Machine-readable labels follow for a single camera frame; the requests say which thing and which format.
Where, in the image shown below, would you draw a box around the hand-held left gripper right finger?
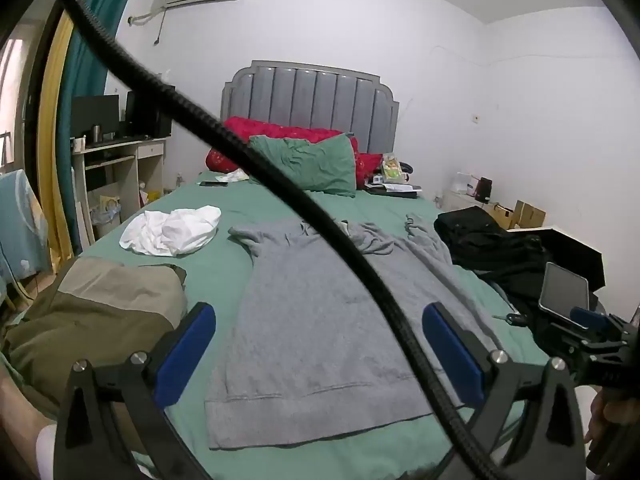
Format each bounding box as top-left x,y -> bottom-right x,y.
421,301 -> 587,480

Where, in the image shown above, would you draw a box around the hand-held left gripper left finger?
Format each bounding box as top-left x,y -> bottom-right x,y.
52,301 -> 217,480

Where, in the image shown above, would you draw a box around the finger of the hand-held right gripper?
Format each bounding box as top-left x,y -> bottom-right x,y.
570,306 -> 609,331

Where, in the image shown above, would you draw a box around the grey sweater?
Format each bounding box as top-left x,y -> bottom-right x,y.
204,217 -> 506,451

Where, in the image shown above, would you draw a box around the pile of black clothes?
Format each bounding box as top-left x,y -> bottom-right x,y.
434,206 -> 556,311

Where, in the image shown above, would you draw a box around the person's right hand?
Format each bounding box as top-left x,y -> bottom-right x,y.
584,390 -> 626,461

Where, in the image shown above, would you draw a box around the grey screen smartphone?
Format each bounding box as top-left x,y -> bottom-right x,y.
538,262 -> 590,318

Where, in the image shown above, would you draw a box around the black flat panel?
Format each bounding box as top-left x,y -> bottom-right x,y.
507,227 -> 606,292

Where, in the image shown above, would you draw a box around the bed with green sheet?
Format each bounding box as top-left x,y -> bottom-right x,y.
50,180 -> 551,480

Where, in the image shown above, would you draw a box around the olive and khaki folded garment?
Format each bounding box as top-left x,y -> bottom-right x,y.
2,256 -> 188,421

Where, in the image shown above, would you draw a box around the large cardboard box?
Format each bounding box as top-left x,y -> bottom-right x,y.
514,200 -> 547,228

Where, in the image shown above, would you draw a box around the white crumpled garment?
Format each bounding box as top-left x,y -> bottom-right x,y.
119,205 -> 222,257

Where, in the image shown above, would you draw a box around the small cardboard box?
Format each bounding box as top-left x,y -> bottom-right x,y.
487,202 -> 516,230

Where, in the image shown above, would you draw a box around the white nightstand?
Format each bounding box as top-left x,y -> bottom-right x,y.
440,190 -> 501,217

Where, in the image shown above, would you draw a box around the clear plastic bag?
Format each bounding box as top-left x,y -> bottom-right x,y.
92,195 -> 124,227

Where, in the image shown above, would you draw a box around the white box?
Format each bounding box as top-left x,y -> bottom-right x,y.
452,172 -> 481,196

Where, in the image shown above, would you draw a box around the person's leg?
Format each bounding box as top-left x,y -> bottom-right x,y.
0,360 -> 61,480

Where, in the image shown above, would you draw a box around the yellow-green snack packet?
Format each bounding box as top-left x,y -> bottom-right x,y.
381,154 -> 405,183

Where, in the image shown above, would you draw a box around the white computer desk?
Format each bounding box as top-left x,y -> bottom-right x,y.
70,136 -> 167,241

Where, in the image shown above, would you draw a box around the light blue printed cloth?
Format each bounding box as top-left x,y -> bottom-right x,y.
0,170 -> 52,281

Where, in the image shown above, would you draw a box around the green pillow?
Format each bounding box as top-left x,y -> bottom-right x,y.
248,132 -> 357,198

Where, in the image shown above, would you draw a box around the black computer tower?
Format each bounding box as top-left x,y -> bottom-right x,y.
125,91 -> 173,138

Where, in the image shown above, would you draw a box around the red patterned pillow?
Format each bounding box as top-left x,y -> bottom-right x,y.
205,116 -> 383,181

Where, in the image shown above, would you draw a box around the black computer monitor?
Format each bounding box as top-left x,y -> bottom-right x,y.
70,94 -> 121,138

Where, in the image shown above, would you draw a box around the yellow curtain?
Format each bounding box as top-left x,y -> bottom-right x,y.
37,0 -> 106,261

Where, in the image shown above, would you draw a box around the grey padded headboard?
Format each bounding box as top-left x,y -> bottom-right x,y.
220,60 -> 401,156

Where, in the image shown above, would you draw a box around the teal curtain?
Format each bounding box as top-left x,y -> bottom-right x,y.
57,0 -> 141,256

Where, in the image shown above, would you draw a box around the black corrugated cable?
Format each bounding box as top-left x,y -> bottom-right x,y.
50,0 -> 501,480

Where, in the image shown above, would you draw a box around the air conditioner hose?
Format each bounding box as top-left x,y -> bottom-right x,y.
127,5 -> 168,46

